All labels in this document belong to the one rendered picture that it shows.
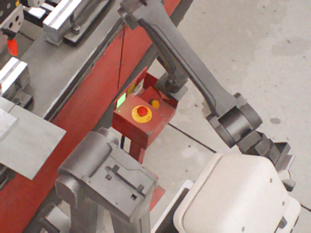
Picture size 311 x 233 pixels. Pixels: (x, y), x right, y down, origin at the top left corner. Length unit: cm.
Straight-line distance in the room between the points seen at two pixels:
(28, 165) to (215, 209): 61
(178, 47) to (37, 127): 52
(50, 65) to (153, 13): 67
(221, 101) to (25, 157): 58
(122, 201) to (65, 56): 111
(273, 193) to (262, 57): 207
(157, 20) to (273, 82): 189
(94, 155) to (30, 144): 73
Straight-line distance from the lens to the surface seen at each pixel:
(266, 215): 103
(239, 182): 99
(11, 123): 146
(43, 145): 141
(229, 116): 120
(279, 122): 282
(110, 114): 258
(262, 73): 298
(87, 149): 70
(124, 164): 70
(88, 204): 80
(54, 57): 174
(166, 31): 114
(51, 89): 166
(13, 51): 138
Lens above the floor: 225
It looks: 59 degrees down
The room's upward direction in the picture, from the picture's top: 7 degrees clockwise
